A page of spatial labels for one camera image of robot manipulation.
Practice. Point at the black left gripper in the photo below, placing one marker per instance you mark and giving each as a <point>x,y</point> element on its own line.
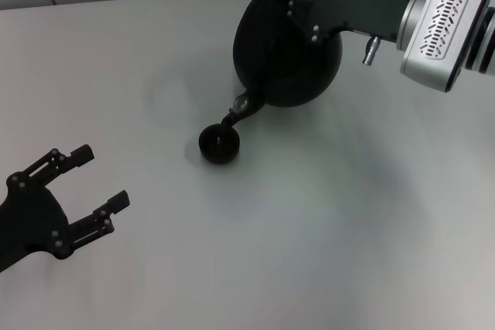
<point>31,222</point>

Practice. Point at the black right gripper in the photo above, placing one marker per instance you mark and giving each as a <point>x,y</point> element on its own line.
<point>359,9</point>

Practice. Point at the black round teapot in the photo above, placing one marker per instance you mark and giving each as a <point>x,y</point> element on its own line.
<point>294,75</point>

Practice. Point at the small black teacup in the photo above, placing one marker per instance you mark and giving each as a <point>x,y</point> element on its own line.
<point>216,156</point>

